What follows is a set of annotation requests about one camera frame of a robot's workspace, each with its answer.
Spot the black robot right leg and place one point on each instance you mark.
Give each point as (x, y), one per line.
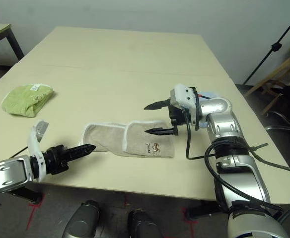
(142, 224)

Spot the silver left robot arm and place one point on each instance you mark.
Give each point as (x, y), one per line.
(8, 173)

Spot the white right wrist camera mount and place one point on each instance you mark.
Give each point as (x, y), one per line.
(182, 95)

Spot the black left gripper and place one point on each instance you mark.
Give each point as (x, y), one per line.
(56, 160)

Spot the green folded towel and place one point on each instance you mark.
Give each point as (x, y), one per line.
(25, 101)

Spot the grey robot left leg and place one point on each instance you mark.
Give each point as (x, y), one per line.
(83, 220)

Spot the black stand pole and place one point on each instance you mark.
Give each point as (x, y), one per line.
(275, 47)

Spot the black office chair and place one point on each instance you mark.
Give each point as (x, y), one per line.
(289, 91)

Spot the beige towel with white trim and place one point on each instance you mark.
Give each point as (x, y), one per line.
(105, 138)

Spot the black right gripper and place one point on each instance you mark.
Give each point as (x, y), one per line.
(177, 116)

